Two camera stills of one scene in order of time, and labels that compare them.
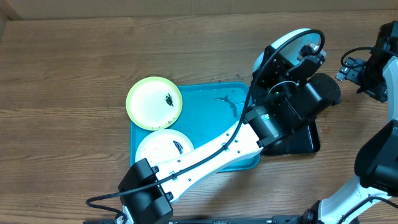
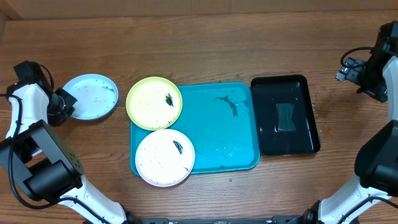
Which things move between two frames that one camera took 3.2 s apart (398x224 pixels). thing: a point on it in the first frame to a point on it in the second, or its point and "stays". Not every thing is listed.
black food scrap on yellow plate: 169,99 stays
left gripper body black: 273,83 to 61,107
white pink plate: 162,144 stays
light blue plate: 291,51 to 97,96
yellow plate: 154,103 stays
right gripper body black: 360,74 stays
